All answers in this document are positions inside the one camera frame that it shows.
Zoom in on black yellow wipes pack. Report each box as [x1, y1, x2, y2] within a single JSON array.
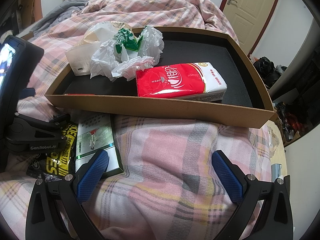
[[26, 122, 78, 182]]

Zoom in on green white tissue box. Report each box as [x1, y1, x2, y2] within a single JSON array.
[[75, 113, 124, 178]]

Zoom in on red tissue pack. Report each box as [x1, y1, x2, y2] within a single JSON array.
[[136, 62, 227, 102]]

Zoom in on beige translucent shopping bag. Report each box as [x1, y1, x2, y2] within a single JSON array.
[[65, 21, 132, 76]]

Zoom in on white green plastic bag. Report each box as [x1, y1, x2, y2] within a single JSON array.
[[90, 25, 164, 81]]

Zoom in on pink plaid duvet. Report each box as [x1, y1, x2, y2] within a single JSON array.
[[0, 0, 278, 240]]

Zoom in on brown tray with black liner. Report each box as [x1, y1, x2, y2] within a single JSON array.
[[46, 27, 275, 128]]

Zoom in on black bag on floor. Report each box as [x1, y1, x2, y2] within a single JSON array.
[[253, 57, 287, 89]]

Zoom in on grey quilted blanket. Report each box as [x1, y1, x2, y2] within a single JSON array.
[[30, 0, 87, 38]]

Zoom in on cream panel door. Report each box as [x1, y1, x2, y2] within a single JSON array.
[[220, 0, 278, 55]]

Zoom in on phone on black clamp mount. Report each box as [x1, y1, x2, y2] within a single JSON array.
[[1, 35, 71, 171]]

